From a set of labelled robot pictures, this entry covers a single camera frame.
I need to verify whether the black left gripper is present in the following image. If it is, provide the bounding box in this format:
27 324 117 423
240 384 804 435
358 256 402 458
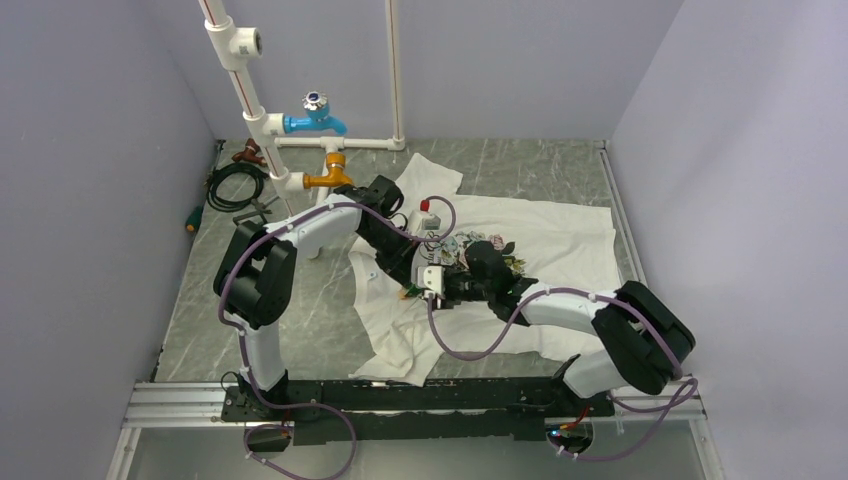
358 220 421 289

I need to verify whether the green handled screwdriver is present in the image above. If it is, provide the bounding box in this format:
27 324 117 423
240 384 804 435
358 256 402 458
184 206 203 233

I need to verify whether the black rectangular frame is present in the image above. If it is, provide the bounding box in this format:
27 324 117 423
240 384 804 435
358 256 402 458
252 195 280 222

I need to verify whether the white floral print t-shirt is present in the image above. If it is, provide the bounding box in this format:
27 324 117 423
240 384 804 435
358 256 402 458
348 154 622 385

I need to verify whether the brown pipe fitting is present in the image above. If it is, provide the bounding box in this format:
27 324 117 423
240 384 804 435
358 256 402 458
231 138 266 167

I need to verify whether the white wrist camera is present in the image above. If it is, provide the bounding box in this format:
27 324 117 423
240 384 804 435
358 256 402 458
415 265 445 297
407 199 441 238

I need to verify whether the orange plastic tap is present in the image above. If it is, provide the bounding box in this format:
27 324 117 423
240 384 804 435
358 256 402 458
302 152 354 189

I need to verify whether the coiled black cable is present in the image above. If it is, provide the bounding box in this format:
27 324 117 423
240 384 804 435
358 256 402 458
206 162 269 213

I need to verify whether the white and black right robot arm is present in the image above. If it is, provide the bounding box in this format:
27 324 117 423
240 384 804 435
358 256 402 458
419 241 696 415

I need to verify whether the blue plastic tap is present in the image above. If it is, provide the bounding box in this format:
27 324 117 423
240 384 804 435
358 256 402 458
283 90 347 136

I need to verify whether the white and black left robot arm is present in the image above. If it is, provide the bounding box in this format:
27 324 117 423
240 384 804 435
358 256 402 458
213 176 421 420

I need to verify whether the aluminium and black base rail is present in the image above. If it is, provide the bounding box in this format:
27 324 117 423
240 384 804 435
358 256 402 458
123 377 705 446

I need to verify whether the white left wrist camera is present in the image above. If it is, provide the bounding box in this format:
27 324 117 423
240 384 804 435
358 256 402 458
407 199 441 238

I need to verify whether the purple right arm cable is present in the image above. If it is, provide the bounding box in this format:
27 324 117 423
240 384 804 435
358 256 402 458
426 286 700 464

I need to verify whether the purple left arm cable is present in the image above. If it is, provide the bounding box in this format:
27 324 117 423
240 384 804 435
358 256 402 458
217 194 458 480

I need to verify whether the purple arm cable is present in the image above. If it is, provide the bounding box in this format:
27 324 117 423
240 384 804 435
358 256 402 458
217 194 458 480
426 286 700 464

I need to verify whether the white PVC pipe frame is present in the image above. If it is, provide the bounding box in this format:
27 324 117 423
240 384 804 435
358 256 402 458
198 0 406 204

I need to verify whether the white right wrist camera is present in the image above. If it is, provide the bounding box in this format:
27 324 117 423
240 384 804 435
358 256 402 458
415 265 445 297

